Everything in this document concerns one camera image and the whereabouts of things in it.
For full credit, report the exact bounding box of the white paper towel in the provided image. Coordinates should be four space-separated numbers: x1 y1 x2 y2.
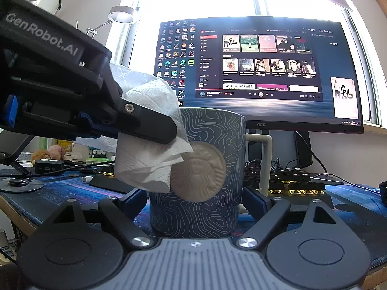
75 63 193 193

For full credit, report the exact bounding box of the blue patterned Starbucks mug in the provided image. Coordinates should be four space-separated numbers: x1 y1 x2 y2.
149 107 272 238

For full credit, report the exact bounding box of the blue desk mat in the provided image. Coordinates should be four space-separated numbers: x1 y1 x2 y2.
1 172 386 269

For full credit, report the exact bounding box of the brown plush toy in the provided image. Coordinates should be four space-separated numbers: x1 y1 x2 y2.
31 145 66 165

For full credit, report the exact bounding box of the black backlit mechanical keyboard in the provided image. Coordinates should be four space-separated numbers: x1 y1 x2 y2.
89 163 325 202

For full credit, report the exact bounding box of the black smartphone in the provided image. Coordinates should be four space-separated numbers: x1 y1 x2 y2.
0 130 34 166

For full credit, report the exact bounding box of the black round phone stand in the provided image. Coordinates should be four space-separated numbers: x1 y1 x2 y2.
1 153 43 193

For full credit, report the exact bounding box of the white desk lamp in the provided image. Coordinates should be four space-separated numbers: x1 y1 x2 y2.
85 5 139 39

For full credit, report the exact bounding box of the black computer monitor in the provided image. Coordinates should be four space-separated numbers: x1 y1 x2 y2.
152 16 365 170

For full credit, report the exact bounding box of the phone charging cable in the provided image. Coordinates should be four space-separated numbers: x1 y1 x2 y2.
0 158 118 179

